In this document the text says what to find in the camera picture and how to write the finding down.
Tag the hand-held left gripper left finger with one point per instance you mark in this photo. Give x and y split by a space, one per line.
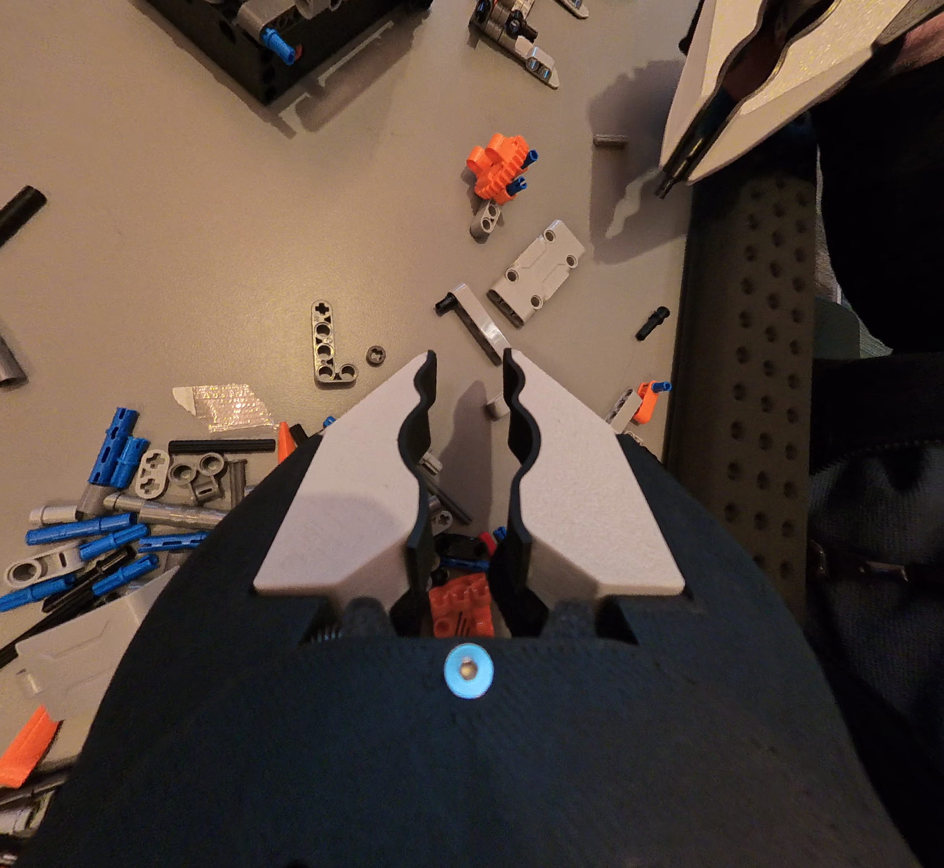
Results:
339 514

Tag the small orange piece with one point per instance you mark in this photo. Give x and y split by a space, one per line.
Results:
637 404

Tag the orange connector block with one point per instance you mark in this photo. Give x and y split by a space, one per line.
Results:
502 165

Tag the pile of plastic building pieces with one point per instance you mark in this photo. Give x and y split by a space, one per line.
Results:
111 463

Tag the grey beam with black pin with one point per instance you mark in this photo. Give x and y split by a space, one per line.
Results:
475 320

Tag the light grey panel piece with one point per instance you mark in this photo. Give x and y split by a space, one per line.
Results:
536 271

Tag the clear plastic wrapper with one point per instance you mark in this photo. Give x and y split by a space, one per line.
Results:
221 404

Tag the loose black pin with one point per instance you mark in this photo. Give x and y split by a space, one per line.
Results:
654 323

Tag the dark grey angled beam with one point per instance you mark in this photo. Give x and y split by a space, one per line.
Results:
325 345

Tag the black angled axle piece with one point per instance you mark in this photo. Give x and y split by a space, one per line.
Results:
18 215

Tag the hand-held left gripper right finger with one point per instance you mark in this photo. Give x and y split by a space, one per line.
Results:
598 514

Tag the grey pin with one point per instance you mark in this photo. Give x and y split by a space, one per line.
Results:
8 360

